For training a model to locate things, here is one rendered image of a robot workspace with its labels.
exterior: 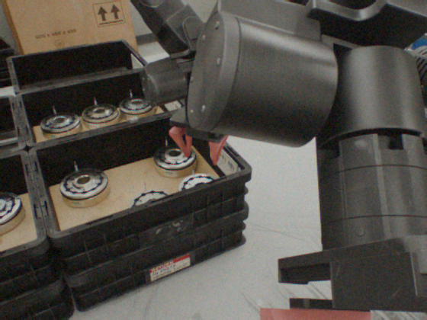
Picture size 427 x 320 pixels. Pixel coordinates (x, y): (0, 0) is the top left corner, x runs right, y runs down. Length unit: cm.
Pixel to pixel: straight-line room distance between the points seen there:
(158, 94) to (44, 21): 314
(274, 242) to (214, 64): 79
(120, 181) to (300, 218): 46
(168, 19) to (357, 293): 56
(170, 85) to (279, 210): 52
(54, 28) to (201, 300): 319
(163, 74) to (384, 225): 50
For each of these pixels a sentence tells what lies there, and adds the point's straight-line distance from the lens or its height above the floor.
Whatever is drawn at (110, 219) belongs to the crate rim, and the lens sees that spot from 68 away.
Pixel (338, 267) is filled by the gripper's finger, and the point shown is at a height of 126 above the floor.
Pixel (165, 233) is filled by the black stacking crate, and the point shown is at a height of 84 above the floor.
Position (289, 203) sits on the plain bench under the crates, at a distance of 105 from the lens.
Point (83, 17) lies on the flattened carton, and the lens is 380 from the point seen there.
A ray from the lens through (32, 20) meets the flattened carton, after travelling 371.
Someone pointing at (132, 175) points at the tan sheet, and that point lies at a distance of 93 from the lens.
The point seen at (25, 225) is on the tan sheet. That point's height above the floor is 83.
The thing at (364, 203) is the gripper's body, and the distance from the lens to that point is 19.
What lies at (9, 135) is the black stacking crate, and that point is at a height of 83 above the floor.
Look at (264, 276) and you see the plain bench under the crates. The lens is 87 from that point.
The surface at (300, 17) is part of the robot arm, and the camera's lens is 21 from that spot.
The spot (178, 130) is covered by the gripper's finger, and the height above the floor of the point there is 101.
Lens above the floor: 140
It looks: 37 degrees down
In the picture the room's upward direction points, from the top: straight up
